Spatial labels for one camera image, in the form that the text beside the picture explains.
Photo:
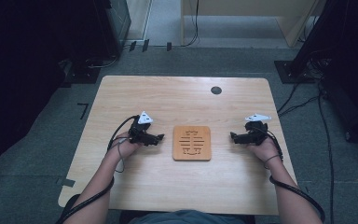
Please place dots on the grey wrist band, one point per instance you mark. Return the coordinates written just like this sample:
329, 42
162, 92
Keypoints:
272, 157

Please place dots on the person's blue grey clothing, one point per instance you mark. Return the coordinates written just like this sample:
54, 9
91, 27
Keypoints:
186, 217

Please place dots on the carved wooden trivet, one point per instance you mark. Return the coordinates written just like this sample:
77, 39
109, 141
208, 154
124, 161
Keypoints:
192, 143

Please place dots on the grey floor tape patch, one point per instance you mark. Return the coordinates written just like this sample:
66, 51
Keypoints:
66, 182

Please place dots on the black floor tape strip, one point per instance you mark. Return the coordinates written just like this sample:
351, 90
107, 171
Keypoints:
132, 46
145, 45
169, 46

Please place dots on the black cabinet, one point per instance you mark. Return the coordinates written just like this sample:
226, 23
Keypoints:
118, 28

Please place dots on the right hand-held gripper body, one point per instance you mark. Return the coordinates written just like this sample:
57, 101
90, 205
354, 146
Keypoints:
256, 132

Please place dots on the person's left hand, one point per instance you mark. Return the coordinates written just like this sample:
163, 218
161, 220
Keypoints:
126, 148

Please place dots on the light wooden cabinet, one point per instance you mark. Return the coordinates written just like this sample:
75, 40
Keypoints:
242, 7

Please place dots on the black stand with base plate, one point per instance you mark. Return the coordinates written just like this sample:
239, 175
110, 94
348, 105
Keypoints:
295, 73

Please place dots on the dark curtain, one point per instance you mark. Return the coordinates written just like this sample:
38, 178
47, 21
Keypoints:
21, 68

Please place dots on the black equipment case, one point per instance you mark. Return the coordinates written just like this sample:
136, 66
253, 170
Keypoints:
348, 109

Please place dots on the dark round table grommet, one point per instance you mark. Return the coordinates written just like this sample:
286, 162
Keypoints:
216, 90

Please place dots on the black stand base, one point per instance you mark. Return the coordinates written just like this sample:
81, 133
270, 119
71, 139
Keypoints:
85, 76

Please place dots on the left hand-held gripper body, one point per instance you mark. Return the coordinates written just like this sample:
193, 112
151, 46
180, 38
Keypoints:
138, 132

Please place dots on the angled black floor tape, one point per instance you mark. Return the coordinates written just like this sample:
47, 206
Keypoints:
84, 109

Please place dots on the person's right hand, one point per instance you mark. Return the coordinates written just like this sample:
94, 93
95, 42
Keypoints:
265, 149

